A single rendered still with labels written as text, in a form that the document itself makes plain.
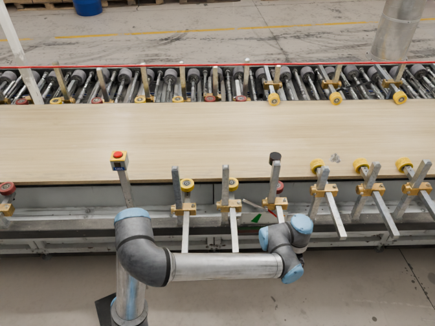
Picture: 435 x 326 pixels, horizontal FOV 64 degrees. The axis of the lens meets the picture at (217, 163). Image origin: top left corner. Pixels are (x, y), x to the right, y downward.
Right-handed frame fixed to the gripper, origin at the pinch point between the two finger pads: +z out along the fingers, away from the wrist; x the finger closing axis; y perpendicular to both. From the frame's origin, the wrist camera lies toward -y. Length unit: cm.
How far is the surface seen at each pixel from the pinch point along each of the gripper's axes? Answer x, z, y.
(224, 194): -29.3, -12.4, -35.0
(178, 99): -60, -8, -134
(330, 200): 24.4, -13.3, -28.4
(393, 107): 96, -7, -121
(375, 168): 45, -29, -35
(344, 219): 40, 13, -36
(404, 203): 70, -2, -35
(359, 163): 47, -14, -54
